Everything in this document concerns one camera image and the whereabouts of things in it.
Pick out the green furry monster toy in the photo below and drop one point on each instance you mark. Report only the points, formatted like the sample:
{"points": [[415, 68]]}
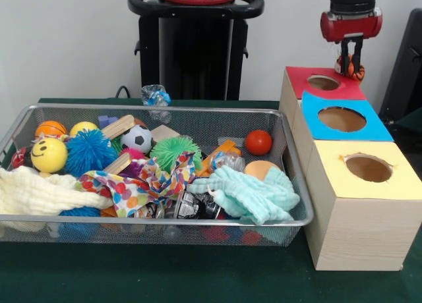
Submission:
{"points": [[175, 151]]}

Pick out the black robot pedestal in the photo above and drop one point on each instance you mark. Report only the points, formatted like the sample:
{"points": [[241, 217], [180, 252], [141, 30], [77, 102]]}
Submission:
{"points": [[194, 53]]}

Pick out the orange flat plastic toy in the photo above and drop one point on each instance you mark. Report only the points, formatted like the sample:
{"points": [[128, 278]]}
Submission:
{"points": [[227, 150]]}

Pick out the dark green table cloth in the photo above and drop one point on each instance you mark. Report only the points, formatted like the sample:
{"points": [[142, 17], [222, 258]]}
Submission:
{"points": [[165, 276]]}

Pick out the cream yellow cloth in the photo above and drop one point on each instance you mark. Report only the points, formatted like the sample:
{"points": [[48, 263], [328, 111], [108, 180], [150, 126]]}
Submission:
{"points": [[36, 191]]}

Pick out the large yellow ball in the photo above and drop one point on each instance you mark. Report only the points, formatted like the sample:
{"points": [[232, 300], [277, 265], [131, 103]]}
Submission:
{"points": [[49, 155]]}

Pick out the blue spiky ball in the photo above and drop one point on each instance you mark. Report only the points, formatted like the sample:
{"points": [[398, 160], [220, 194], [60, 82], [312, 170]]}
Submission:
{"points": [[80, 212], [91, 151]]}

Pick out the wooden box with three holes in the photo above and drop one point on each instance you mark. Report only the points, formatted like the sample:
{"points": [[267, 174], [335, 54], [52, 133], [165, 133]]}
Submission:
{"points": [[356, 224]]}

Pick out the red ball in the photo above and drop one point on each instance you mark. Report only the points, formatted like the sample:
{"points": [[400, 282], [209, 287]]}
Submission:
{"points": [[258, 143]]}

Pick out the shallow clear mesh bin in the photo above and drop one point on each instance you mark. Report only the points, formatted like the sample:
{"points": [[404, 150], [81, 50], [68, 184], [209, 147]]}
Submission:
{"points": [[290, 184]]}

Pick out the black stand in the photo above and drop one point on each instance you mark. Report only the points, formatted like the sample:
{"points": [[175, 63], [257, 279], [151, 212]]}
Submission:
{"points": [[405, 72]]}

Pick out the mint green cloth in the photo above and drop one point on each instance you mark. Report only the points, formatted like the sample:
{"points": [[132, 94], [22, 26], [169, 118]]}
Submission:
{"points": [[250, 194]]}

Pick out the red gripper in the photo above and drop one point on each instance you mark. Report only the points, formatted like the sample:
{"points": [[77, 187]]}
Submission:
{"points": [[351, 27]]}

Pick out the orange toy basketball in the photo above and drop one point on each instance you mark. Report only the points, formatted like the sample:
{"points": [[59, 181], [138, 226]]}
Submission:
{"points": [[51, 128]]}

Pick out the toy hamburger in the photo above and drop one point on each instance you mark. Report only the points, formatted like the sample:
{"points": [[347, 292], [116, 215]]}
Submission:
{"points": [[258, 168]]}

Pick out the colourful polka dot cloth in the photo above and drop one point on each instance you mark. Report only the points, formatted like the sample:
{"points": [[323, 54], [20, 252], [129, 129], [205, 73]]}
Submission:
{"points": [[132, 188]]}

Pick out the crushed clear plastic bottle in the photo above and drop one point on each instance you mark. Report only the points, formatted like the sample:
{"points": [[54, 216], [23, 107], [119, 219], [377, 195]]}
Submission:
{"points": [[157, 97]]}

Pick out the orange striped tiger plush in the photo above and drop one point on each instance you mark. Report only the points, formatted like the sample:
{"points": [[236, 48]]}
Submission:
{"points": [[351, 69]]}

